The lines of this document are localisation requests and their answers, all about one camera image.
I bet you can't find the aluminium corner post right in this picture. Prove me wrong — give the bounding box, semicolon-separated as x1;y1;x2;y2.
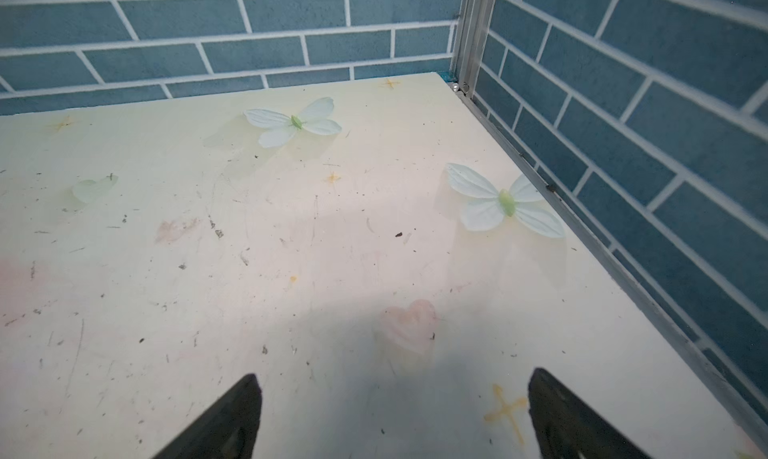
451;0;495;98

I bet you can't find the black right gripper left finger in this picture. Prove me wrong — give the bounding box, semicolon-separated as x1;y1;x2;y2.
154;373;262;459

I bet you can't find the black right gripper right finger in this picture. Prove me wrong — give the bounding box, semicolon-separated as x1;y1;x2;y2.
528;368;649;459

